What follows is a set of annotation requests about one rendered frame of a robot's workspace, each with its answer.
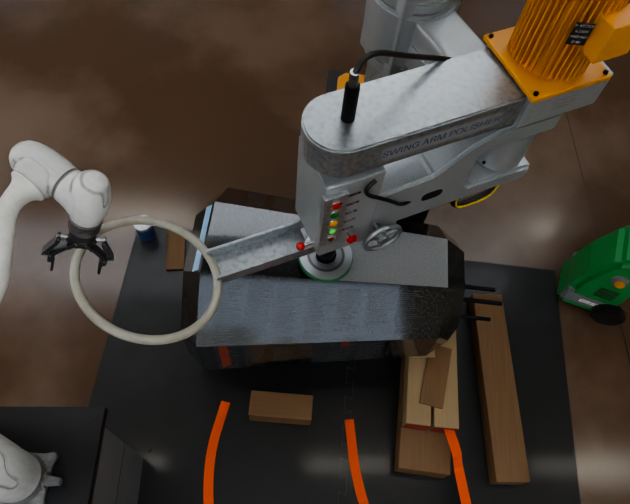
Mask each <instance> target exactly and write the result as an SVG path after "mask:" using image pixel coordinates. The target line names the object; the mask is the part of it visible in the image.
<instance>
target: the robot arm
mask: <svg viewBox="0 0 630 504"><path fill-rule="evenodd" d="M9 163H10V166H11V168H12V169H13V172H12V173H11V176H12V180H11V183H10V185H9V186H8V188H7V189H6V190H5V192H4V193H3V195H2V196H1V197H0V303H1V302H2V300H3V298H4V295H5V293H6V290H7V287H8V283H9V279H10V272H11V263H12V254H13V244H14V235H15V226H16V220H17V216H18V213H19V212H20V210H21V209H22V208H23V206H24V205H26V204H27V203H29V202H31V201H35V200H38V201H42V200H44V199H45V198H50V197H52V198H54V199H55V200H56V201H57V202H58V203H59V204H60V205H61V206H62V207H63V208H64V209H65V210H66V212H67V213H68V214H69V218H68V229H69V233H68V234H67V235H61V232H57V233H56V236H55V237H54V238H52V239H51V240H50V241H49V242H48V243H46V244H45V245H44V246H43V247H42V253H41V254H42V255H47V256H48V257H47V261H48V262H51V266H50V271H53V266H54V260H55V255H57V254H59V253H61V252H63V251H65V250H67V249H68V250H70V249H72V248H76V249H88V250H89V251H90V252H93V253H94V254H95V255H97V256H98V257H99V258H100V259H99V263H98V271H97V274H100V272H101V268H102V266H106V264H107V261H108V260H110V261H114V253H113V251H112V250H111V248H110V246H109V245H108V243H107V241H106V240H107V238H106V237H105V236H104V237H102V239H97V238H96V236H97V235H98V234H99V232H100V229H101V226H102V223H103V220H104V218H105V217H106V215H107V213H108V210H109V207H110V202H111V186H110V182H109V180H108V178H107V177H106V176H105V175H104V174H103V173H102V172H100V171H97V170H85V171H82V172H81V171H80V170H78V169H77V168H76V167H75V166H73V164H72V163H71V162H70V161H68V160H67V159H66V158H65V157H63V156H62V155H60V154H59V153H58V152H56V151H54V150H53V149H51V148H49V147H48V146H46V145H44V144H41V143H39V142H36V141H31V140H27V141H22V142H19V143H17V144H16V145H15V146H14V147H13V148H12V149H11V151H10V154H9ZM63 240H65V241H64V242H62V241H63ZM61 242H62V243H61ZM59 243H60V244H59ZM97 243H99V244H100V246H102V249H103V250H104V251H103V250H102V249H101V248H100V247H99V246H97V245H96V244H97ZM57 459H58V454H57V453H55V452H50V453H29V452H27V451H25V450H23V449H21V448H20V446H18V445H17V444H15V443H14V442H12V441H11V440H9V439H8V438H6V437H5V436H3V435H2V434H0V504H46V503H45V498H46V494H47V490H48V487H51V486H61V485H62V482H63V480H62V478H59V477H55V476H51V475H52V471H53V468H54V465H55V463H56V461H57Z"/></svg>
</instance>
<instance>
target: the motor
mask: <svg viewBox="0 0 630 504"><path fill-rule="evenodd" d="M629 1H630V0H527V2H526V4H525V7H524V9H523V11H522V13H521V16H520V18H519V20H518V22H517V25H516V26H514V27H511V28H507V29H504V30H500V31H496V32H493V33H489V34H485V35H484V36H483V40H484V41H485V42H486V44H487V45H488V46H489V48H490V49H491V50H492V51H493V53H494V54H495V55H496V57H497V58H498V59H499V61H500V62H501V63H502V65H503V66H504V67H505V69H506V70H507V71H508V73H509V74H510V75H511V77H512V78H513V79H514V80H515V82H516V83H517V84H518V86H519V87H520V88H521V90H522V91H523V92H524V94H525V95H526V96H527V98H528V99H529V100H530V102H531V103H536V102H539V101H542V100H545V99H548V98H551V97H555V96H558V95H561V94H564V93H567V92H570V91H574V90H577V89H580V88H583V87H586V86H589V85H593V84H596V83H599V82H602V81H605V80H608V79H610V78H611V77H612V75H611V74H610V73H609V71H608V70H607V69H606V68H605V67H604V66H603V64H602V63H601V61H605V60H608V59H611V58H614V57H618V56H621V55H624V54H627V53H628V51H629V50H630V3H629V4H628V2H629Z"/></svg>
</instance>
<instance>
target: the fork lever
mask: <svg viewBox="0 0 630 504"><path fill-rule="evenodd" d="M302 228H304V226H303V224H302V222H301V220H298V221H294V222H291V223H288V224H285V225H282V226H279V227H276V228H272V229H269V230H266V231H263V232H260V233H257V234H254V235H251V236H247V237H244V238H241V239H238V240H235V241H232V242H229V243H225V244H222V245H219V246H216V247H213V248H210V249H207V250H206V254H213V256H214V258H215V260H216V262H217V264H218V266H219V269H220V273H221V275H218V276H216V280H217V281H218V280H222V283H225V282H228V281H231V280H234V279H237V278H240V277H243V276H246V275H249V274H252V273H255V272H258V271H261V270H264V269H267V268H270V267H273V266H276V265H279V264H282V263H285V262H288V261H291V260H294V259H297V258H300V257H303V256H305V255H308V254H311V253H314V252H316V251H315V249H314V247H313V245H309V246H306V247H305V249H304V250H302V251H299V250H297V248H296V244H297V243H298V242H303V243H305V242H306V241H305V239H304V236H303V234H302V232H301V230H300V229H302Z"/></svg>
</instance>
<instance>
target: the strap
mask: <svg viewBox="0 0 630 504"><path fill-rule="evenodd" d="M229 406H230V403H229V402H225V401H221V404H220V407H219V410H218V413H217V416H216V419H215V422H214V425H213V428H212V432H211V435H210V439H209V443H208V448H207V453H206V460H205V468H204V485H203V501H204V504H214V501H213V479H214V465H215V457H216V451H217V446H218V442H219V438H220V434H221V431H222V428H223V424H224V421H225V418H226V415H227V412H228V409H229ZM345 428H346V437H347V446H348V455H349V463H350V469H351V474H352V479H353V484H354V488H355V492H356V496H357V499H358V503H359V504H369V502H368V499H367V496H366V492H365V488H364V485H363V480H362V476H361V471H360V466H359V459H358V452H357V443H356V435H355V427H354V419H347V420H345ZM444 431H445V434H446V437H447V440H448V443H449V446H450V449H451V453H452V457H453V464H454V472H455V477H456V482H457V486H458V491H459V495H460V500H461V504H471V500H470V496H469V491H468V487H467V482H466V478H465V473H464V468H463V464H462V453H461V449H460V446H459V442H458V439H457V437H456V434H455V431H454V430H450V429H444Z"/></svg>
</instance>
